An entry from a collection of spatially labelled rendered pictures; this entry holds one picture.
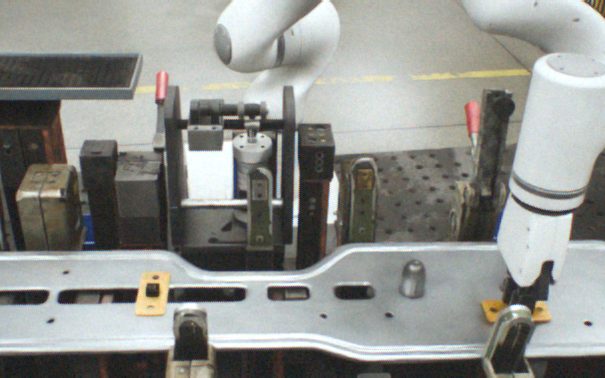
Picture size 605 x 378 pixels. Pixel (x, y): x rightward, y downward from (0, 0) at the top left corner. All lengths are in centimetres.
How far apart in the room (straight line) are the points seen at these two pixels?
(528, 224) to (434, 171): 99
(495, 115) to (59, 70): 66
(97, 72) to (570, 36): 70
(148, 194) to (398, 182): 84
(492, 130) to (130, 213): 53
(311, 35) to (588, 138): 65
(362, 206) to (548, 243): 31
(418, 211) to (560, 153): 90
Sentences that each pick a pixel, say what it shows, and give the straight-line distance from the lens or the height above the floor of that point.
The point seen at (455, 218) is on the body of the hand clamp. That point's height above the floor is 100.
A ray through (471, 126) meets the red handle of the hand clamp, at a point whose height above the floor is 113.
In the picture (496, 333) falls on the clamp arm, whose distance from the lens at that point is 86.
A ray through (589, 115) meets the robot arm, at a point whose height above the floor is 131.
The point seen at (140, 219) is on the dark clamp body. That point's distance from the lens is 113.
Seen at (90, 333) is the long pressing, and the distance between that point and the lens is 96.
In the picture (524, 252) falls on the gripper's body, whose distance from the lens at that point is 90.
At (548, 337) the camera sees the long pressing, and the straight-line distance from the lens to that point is 100.
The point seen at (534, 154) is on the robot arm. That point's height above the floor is 125.
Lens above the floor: 165
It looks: 33 degrees down
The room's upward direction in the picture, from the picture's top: 2 degrees clockwise
